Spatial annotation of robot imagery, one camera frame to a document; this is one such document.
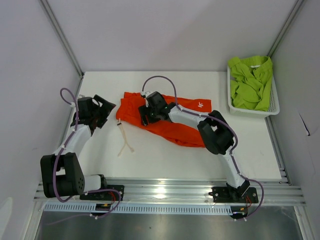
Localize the orange shorts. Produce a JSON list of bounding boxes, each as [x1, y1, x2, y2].
[[116, 92, 212, 148]]

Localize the green shorts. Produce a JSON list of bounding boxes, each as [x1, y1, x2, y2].
[[228, 55, 273, 112]]

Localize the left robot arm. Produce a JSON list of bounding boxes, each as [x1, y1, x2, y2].
[[40, 95, 116, 200]]

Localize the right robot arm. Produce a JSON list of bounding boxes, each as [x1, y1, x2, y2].
[[138, 91, 250, 202]]

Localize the white plastic basket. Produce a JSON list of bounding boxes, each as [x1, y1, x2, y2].
[[227, 67, 280, 118]]

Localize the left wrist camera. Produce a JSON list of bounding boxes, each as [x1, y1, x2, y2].
[[77, 94, 86, 99]]

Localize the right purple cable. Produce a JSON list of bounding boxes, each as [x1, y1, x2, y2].
[[141, 75, 265, 222]]

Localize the purple cable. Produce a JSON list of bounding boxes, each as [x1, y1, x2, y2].
[[141, 75, 265, 222], [46, 87, 122, 226]]

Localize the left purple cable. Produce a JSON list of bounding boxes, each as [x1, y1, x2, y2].
[[46, 87, 122, 226]]

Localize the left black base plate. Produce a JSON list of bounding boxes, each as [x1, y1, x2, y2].
[[79, 184, 125, 202]]

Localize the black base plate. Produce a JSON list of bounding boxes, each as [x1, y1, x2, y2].
[[79, 184, 125, 202], [208, 186, 259, 204]]

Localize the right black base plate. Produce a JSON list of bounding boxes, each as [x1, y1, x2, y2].
[[208, 186, 259, 204]]

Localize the white slotted cable duct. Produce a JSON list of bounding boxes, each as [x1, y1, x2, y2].
[[44, 202, 233, 216]]

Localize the left aluminium corner post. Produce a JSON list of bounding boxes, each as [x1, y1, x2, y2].
[[38, 0, 84, 79]]

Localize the aluminium corner post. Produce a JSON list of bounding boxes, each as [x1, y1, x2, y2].
[[267, 0, 307, 58], [38, 0, 84, 79]]

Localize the aluminium front rail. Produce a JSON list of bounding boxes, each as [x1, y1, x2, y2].
[[33, 177, 307, 207]]

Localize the right aluminium corner post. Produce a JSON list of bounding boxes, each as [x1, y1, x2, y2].
[[267, 0, 307, 58]]

